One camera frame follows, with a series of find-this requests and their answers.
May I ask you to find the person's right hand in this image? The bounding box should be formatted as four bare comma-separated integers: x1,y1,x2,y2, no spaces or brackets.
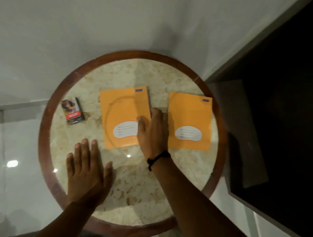
136,108,170,161

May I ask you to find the person's left hand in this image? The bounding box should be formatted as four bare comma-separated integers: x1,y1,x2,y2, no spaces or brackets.
66,138,114,208

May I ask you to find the orange notebook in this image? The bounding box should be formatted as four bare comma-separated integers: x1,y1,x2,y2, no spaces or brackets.
167,91,213,151
99,86,152,149

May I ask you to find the person's left forearm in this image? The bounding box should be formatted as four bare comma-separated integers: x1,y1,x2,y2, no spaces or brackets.
36,200,99,237

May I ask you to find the person's right forearm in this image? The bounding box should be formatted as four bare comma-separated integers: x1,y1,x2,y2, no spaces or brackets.
150,157,248,237

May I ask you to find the round table with wooden rim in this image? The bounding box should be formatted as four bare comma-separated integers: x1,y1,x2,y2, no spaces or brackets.
38,50,227,237

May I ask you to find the cigarette pack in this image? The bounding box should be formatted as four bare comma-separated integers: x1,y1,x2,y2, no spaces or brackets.
61,97,85,125

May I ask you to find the dark cabinet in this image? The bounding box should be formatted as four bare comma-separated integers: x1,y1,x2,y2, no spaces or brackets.
205,0,313,237

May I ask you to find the black cord wristband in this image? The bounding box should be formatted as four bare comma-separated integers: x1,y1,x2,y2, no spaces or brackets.
147,150,171,172

